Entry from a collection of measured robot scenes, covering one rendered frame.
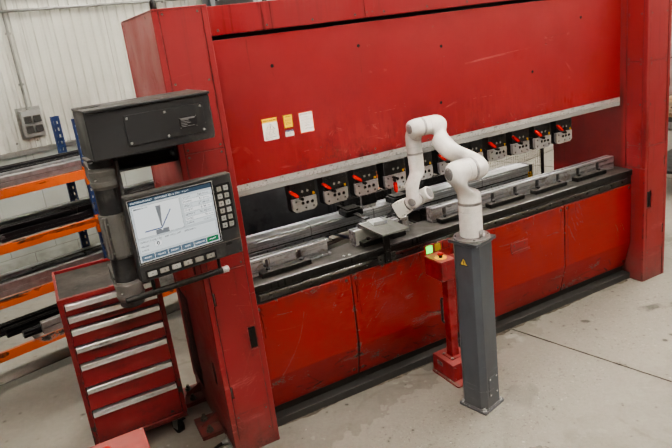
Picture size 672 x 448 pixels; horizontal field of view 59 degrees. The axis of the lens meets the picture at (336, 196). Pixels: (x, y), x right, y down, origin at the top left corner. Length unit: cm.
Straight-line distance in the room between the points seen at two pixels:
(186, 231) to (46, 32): 476
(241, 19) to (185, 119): 79
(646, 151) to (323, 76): 254
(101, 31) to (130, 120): 486
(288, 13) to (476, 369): 213
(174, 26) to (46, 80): 430
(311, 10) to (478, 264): 157
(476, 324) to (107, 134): 205
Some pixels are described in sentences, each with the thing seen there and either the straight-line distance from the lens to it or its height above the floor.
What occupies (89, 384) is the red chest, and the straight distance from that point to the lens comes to 351.
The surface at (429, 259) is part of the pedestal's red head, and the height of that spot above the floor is 77.
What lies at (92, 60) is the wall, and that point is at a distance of 718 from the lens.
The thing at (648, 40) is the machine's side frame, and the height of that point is 179.
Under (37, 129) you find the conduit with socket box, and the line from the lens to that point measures 687.
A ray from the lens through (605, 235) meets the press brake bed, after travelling 484.
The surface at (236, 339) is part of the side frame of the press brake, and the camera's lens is 318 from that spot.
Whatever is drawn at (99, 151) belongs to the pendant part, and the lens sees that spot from 243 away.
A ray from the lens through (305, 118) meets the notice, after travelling 326.
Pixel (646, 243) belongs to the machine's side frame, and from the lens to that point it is 506.
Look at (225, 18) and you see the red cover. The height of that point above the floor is 224.
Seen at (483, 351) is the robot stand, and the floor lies 38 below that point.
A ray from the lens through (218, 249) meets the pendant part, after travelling 262.
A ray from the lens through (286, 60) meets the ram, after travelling 321.
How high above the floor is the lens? 213
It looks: 16 degrees down
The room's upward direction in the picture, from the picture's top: 7 degrees counter-clockwise
